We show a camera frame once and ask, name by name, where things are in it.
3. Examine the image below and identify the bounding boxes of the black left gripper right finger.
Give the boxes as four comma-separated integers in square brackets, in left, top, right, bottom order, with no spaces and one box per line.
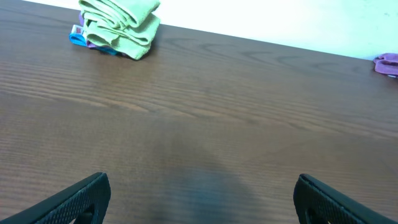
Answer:
[293,174,397,224]

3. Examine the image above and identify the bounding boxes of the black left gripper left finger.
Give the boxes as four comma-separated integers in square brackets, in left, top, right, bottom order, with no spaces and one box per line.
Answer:
[1,172,111,224]

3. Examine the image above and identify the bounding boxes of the purple microfiber cloth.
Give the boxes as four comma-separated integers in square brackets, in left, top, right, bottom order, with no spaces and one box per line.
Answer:
[373,53,398,78]

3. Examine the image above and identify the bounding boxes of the blue folded cloth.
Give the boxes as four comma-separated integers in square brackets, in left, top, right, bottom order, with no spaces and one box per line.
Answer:
[69,33,118,55]

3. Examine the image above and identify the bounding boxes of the green folded cloth lower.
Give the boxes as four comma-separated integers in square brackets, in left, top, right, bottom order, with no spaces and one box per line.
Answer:
[83,12,160,60]

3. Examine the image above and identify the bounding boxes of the green folded cloth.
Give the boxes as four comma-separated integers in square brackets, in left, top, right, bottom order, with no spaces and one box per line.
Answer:
[83,12,160,60]
[78,0,160,29]

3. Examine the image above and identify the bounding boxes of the purple folded cloth in stack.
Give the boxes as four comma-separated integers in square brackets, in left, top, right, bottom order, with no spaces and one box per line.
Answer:
[82,27,127,57]

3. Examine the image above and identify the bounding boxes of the green folded cloth top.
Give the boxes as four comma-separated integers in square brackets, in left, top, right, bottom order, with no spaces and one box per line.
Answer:
[78,0,160,29]

